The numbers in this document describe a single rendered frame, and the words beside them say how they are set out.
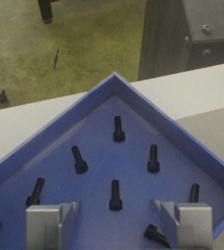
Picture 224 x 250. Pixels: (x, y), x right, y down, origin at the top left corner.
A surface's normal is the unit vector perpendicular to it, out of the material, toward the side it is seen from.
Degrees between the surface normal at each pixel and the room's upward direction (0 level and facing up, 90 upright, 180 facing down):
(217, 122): 0
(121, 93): 90
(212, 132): 0
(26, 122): 0
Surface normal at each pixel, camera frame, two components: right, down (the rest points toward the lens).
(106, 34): 0.00, -0.48
